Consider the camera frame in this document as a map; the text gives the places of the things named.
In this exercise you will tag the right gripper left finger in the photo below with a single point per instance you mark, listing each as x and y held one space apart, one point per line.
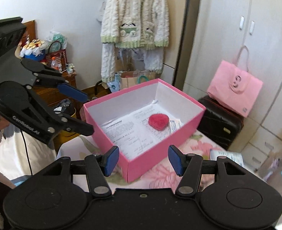
98 167

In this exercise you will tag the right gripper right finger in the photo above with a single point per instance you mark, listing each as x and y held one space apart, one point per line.
188 167

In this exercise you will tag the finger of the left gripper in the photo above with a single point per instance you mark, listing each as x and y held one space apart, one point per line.
63 122
48 77

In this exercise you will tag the orange drink bottle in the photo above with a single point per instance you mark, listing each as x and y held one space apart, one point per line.
54 64

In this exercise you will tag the wooden dresser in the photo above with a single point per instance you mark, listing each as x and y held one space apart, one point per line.
57 89

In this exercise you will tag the red basket bag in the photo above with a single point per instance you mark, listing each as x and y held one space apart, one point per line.
56 52

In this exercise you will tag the flower bouquet blue box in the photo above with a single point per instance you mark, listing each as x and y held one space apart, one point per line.
34 50

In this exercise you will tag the printed paper sheet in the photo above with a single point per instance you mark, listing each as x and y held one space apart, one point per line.
132 133

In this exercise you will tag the blue white wipes pack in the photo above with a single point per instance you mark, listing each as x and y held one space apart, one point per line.
236 157

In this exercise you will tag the black suitcase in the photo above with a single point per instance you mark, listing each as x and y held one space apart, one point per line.
219 124

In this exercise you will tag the red heart plush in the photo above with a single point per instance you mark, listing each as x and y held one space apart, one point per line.
158 121

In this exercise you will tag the pink cardboard box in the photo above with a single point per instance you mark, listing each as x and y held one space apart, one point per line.
180 105

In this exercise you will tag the brown paper bag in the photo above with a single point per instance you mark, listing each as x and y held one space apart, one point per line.
129 79

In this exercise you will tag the pink paper shopping bag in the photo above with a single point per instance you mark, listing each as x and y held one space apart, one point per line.
235 88

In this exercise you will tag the white knit cardigan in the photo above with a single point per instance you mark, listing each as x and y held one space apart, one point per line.
134 24

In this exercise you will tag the white wardrobe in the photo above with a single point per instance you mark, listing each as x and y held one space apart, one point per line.
249 32

